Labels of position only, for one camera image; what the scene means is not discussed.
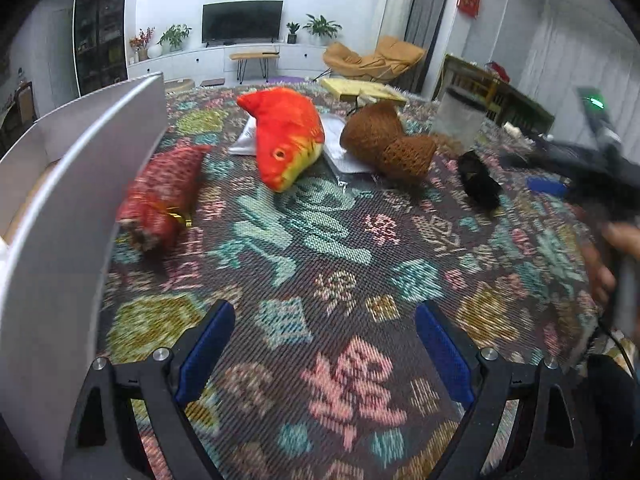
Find green framed table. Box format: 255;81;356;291
439;54;555;133

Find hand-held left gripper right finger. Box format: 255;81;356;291
414;301;583;480

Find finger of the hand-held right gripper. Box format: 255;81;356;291
500;135;603;171
526;176;581;201

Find white standing air conditioner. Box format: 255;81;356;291
377;0;418;47

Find orange lounge chair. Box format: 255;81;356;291
322;36;427;86

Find person's right hand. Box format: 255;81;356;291
582;222;640;306

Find black soft toy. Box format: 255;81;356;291
457;150;505;213

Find black television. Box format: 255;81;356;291
202;0;284;45

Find patterned woven blanket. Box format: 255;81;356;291
97;85;618;480

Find dark glass display cabinet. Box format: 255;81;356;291
74;0;131;97

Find wooden bench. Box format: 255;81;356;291
229;51;280;84

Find clear plastic bag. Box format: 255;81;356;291
320;112;382;175

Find grey curtain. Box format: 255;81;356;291
404;0;455;97

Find red flowers in vase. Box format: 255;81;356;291
129;27;157;62

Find orange plush fish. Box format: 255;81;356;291
236;87;327;193

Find white cardboard box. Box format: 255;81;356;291
0;72;167;480

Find leafy potted plant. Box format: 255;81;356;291
157;24;192;53
303;14;343;41

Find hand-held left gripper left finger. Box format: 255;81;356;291
62;300;237;480

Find wooden chair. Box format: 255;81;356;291
0;82;37;157

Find brown plush fish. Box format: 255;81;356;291
340;101;438;182

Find white television cabinet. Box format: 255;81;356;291
127;42;337;83

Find red patterned pouch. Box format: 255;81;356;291
116;141;213;253

